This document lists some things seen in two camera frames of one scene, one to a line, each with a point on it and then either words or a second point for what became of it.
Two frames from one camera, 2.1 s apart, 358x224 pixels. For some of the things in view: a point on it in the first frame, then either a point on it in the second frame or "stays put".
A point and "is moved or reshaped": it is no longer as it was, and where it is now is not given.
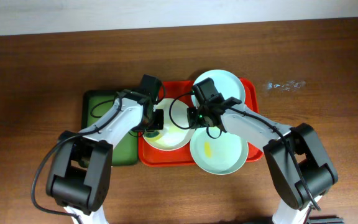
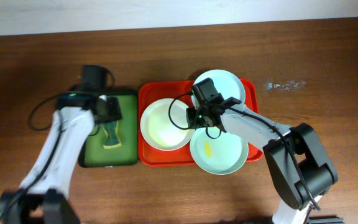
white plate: (176, 132) stays put
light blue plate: (224, 155) stays put
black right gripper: (193, 117) stays put
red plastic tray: (181, 90) stays put
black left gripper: (157, 119) -> (110, 109)
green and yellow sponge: (152, 135) is moved or reshaped
